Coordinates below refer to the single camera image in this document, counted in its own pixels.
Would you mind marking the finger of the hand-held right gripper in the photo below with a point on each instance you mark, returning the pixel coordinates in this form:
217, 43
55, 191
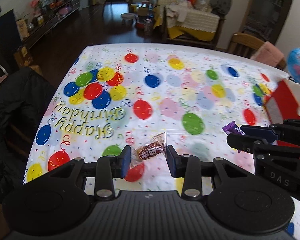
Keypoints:
242, 143
257, 131

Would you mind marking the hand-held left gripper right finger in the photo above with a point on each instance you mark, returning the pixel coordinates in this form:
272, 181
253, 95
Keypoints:
171, 160

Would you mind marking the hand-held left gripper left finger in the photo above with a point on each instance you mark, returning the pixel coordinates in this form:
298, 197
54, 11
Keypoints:
126, 160

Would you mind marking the purple candy wrapper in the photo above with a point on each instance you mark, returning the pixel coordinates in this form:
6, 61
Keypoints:
230, 127

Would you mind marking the brown candy wrapper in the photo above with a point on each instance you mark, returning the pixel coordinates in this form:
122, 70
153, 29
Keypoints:
150, 148

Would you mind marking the red cardboard box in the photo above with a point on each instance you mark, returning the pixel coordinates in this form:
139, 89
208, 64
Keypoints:
282, 100

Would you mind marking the balloon print tablecloth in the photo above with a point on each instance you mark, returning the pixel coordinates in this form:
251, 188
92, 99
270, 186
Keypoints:
165, 97

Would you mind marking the wooden chair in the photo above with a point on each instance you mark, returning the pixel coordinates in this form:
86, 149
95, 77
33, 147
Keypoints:
242, 43

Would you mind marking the sofa with cream cover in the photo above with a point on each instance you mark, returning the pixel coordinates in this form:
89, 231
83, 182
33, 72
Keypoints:
200, 22

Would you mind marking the black jacket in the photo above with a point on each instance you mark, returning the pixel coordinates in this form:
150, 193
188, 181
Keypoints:
15, 105

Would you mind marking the small round stool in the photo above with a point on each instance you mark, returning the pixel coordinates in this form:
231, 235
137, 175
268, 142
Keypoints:
130, 17

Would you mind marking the brown cardboard box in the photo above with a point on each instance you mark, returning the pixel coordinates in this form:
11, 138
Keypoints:
22, 55

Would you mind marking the dark tv cabinet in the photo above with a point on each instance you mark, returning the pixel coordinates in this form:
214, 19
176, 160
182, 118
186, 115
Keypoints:
55, 17

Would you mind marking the pink toy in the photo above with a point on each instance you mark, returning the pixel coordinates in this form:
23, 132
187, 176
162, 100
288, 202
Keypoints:
65, 10

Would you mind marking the yellow carton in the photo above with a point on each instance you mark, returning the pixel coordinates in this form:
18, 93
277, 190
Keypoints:
22, 28

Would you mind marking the pink flower bouquet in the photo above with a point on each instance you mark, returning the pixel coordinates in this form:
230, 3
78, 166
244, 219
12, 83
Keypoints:
35, 5

